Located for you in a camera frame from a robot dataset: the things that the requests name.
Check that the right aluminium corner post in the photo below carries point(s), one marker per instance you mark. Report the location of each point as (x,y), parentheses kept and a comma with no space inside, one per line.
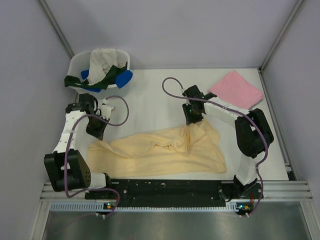
(294,13)

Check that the folded pink t shirt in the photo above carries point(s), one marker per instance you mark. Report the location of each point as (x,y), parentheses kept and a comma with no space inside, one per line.
(236,90)

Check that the blue t shirt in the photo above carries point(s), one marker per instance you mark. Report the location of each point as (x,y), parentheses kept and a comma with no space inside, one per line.
(120,81)

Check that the cream yellow t shirt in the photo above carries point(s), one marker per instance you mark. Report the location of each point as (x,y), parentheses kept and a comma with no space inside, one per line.
(185,149)

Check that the white crumpled t shirt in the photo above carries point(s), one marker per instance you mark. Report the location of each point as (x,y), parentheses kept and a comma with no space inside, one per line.
(100,63)

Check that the white laundry basket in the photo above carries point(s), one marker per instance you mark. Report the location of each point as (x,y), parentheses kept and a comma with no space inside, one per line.
(81,62)

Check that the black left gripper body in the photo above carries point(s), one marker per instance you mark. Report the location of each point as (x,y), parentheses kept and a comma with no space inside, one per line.
(96,125)

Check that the aluminium corner post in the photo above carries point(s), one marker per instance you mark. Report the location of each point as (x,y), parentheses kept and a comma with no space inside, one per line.
(56,27)
(294,13)

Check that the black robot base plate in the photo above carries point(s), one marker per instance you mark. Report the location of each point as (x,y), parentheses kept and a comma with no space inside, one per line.
(172,193)

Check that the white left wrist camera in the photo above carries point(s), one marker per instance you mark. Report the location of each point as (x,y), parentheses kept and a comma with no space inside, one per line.
(106,109)

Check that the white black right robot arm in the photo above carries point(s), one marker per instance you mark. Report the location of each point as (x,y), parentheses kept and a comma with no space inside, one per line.
(253,133)

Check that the left aluminium corner post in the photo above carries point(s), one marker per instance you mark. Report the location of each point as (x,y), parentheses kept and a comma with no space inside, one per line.
(56,27)

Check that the white slotted cable duct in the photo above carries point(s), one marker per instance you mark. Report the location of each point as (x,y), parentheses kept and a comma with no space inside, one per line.
(106,207)

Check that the dark green t shirt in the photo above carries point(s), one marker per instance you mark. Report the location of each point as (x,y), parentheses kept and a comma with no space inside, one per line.
(72,81)

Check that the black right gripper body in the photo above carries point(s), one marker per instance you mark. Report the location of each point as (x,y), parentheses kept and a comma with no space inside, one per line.
(191,115)

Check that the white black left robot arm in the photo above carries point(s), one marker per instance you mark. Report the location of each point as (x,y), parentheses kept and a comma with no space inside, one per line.
(66,167)

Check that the right aluminium table edge rail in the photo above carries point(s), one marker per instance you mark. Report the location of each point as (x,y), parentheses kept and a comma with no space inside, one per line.
(277,127)

